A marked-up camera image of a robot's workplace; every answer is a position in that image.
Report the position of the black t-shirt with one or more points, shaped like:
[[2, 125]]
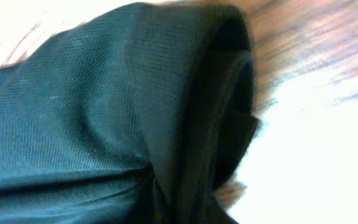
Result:
[[137, 116]]

